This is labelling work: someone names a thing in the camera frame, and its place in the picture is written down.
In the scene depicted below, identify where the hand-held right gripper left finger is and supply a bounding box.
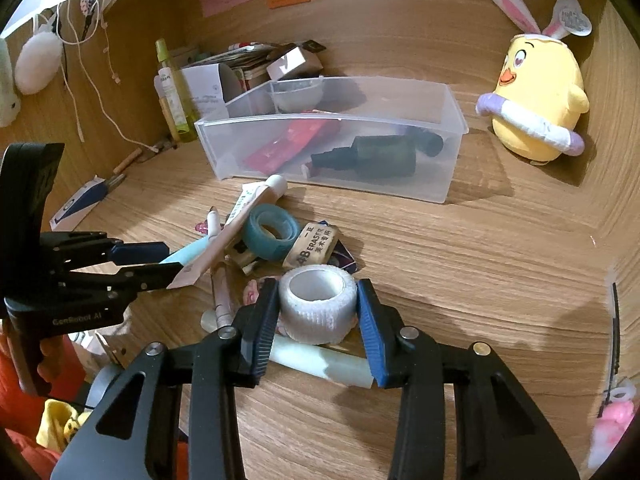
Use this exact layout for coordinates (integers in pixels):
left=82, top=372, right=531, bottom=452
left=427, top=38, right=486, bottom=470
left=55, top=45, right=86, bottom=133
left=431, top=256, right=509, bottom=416
left=50, top=277, right=280, bottom=480

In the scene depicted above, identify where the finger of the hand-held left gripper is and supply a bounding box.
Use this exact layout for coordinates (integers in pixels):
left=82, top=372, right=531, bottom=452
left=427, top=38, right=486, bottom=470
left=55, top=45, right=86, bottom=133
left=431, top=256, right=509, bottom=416
left=67, top=261, right=196, bottom=306
left=42, top=231, right=171, bottom=272

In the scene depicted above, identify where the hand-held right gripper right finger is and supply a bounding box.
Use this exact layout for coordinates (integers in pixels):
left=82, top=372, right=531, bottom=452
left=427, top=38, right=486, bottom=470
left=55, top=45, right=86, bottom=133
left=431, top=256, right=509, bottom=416
left=356, top=278, right=581, bottom=480

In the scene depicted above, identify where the white bandage roll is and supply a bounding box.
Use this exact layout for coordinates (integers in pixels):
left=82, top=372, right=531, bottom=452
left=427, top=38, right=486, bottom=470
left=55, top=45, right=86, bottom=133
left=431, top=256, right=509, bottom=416
left=278, top=266, right=359, bottom=346

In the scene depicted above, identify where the pale green tube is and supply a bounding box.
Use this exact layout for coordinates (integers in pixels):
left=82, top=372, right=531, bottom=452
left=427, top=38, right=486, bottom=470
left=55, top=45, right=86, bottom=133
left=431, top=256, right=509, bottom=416
left=270, top=335, right=375, bottom=390

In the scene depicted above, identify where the blue tape roll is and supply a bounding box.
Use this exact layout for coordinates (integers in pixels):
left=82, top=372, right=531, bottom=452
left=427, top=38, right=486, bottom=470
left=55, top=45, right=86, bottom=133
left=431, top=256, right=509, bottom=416
left=243, top=205, right=302, bottom=261

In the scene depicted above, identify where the clear plastic storage box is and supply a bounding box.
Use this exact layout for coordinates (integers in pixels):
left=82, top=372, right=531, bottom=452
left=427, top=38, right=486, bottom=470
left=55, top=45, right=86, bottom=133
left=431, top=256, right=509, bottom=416
left=194, top=76, right=470, bottom=205

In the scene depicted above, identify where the blue and white carton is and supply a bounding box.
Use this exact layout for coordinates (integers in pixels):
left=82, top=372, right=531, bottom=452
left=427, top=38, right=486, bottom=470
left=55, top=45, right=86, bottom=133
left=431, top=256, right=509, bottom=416
left=49, top=175, right=108, bottom=231

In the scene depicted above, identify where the dark printed card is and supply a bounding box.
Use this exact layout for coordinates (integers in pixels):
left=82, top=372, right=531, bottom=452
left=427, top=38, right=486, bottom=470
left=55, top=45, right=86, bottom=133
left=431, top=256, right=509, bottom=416
left=327, top=237, right=359, bottom=274

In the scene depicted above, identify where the white green plush toy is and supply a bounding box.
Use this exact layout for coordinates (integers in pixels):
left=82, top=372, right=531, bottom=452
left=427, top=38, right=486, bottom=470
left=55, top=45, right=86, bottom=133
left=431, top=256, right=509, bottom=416
left=0, top=37, right=22, bottom=128

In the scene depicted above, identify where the beige wrapped eraser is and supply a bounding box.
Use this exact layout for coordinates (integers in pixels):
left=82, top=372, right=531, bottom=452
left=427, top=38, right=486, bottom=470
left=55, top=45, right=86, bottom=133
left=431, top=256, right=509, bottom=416
left=282, top=221, right=341, bottom=268

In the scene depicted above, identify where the white fluffy pompom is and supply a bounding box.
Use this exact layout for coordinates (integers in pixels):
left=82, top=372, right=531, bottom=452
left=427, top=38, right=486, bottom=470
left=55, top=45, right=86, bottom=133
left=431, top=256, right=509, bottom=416
left=14, top=27, right=65, bottom=96

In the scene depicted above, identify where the yellow-green spray bottle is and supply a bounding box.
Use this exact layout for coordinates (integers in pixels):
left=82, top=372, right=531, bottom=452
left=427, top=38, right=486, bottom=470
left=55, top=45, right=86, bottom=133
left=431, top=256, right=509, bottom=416
left=154, top=38, right=200, bottom=143

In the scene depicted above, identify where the white carton box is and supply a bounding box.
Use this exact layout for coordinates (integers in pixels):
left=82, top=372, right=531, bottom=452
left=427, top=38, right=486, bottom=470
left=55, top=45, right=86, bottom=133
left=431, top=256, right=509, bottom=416
left=181, top=62, right=246, bottom=118

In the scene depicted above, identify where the red packet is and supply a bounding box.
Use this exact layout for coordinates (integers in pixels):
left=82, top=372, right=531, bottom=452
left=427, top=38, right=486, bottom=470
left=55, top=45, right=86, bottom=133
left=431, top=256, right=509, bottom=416
left=244, top=119, right=341, bottom=173

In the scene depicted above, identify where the dark dropper bottle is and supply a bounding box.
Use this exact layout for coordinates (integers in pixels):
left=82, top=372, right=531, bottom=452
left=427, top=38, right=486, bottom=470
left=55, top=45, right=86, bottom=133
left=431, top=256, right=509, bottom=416
left=300, top=135, right=418, bottom=182

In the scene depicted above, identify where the small clear plastic bowl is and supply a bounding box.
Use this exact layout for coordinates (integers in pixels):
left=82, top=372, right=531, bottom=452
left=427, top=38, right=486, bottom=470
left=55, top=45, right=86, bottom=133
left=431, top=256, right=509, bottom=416
left=270, top=79, right=323, bottom=113

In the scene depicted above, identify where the printed paper packet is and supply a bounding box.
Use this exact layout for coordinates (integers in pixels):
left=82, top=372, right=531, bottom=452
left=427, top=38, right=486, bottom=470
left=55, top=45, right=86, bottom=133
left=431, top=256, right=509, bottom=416
left=182, top=41, right=286, bottom=68

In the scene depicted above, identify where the small silver white box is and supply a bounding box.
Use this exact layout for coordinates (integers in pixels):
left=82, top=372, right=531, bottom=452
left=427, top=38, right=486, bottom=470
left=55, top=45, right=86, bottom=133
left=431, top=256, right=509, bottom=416
left=266, top=46, right=325, bottom=81

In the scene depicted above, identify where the black comb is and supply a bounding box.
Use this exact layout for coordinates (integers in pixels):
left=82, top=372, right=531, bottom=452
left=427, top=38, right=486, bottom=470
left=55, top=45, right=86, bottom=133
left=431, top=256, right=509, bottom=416
left=606, top=282, right=624, bottom=406

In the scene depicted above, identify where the pink plush toy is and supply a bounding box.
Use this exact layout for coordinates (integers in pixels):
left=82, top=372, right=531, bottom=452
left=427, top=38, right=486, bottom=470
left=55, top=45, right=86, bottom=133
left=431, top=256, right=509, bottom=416
left=587, top=385, right=640, bottom=468

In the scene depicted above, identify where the yellow chick plush toy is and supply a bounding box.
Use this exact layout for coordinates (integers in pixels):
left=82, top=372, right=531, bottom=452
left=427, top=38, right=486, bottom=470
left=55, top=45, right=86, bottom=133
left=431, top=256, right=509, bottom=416
left=475, top=0, right=593, bottom=163

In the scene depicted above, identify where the wooden handled tool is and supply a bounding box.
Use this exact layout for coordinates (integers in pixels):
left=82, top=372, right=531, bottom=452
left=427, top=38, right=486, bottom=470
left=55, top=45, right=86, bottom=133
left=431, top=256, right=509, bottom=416
left=112, top=147, right=144, bottom=173

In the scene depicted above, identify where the white cable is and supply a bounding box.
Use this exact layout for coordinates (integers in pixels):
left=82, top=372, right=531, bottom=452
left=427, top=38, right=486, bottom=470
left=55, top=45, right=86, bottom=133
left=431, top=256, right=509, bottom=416
left=32, top=0, right=161, bottom=153

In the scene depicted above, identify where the patterned hair tie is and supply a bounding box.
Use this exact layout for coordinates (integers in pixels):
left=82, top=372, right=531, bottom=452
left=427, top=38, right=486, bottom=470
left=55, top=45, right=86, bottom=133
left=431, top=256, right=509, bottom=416
left=75, top=0, right=101, bottom=41

